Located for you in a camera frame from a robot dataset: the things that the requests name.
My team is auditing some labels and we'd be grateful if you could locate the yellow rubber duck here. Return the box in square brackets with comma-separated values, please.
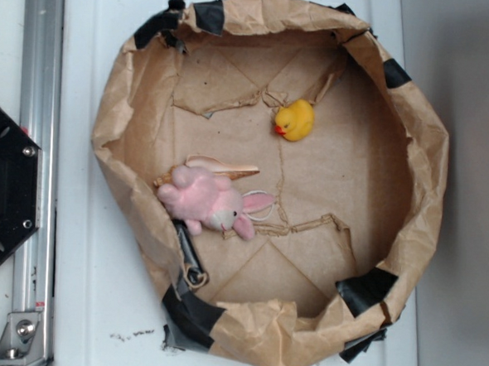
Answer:
[274, 99, 315, 142]

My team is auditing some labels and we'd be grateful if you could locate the brown paper bag bin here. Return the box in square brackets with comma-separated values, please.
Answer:
[92, 0, 449, 366]

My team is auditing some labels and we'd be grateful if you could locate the pink plush bunny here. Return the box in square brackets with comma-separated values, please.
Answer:
[157, 165, 275, 240]

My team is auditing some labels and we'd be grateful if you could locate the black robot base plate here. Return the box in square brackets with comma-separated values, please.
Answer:
[0, 108, 41, 266]

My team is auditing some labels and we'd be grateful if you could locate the aluminium extrusion rail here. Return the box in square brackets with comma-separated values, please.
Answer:
[8, 0, 65, 366]

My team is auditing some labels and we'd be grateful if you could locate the metal corner bracket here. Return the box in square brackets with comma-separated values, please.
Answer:
[0, 311, 47, 366]

